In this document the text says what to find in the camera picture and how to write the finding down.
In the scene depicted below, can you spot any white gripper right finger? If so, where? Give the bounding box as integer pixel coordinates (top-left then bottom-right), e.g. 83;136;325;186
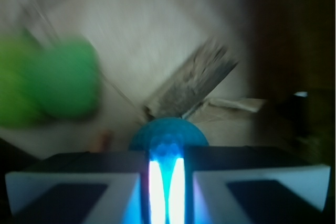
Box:
183;145;331;224

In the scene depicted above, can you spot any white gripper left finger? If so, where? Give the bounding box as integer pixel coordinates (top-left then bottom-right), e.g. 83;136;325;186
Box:
4;151;148;224

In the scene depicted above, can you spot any blue ball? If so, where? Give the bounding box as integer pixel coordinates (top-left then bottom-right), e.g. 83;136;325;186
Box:
129;118;209;194

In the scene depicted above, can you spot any green fuzzy plush toy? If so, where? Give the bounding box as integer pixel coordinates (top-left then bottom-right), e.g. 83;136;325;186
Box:
1;31;100;128

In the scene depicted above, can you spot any brown wood bark piece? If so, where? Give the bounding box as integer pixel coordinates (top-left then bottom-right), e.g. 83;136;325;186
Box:
144;38;238;121

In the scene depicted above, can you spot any brown paper bag basin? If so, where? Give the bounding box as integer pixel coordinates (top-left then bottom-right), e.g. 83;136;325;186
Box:
1;0;335;163

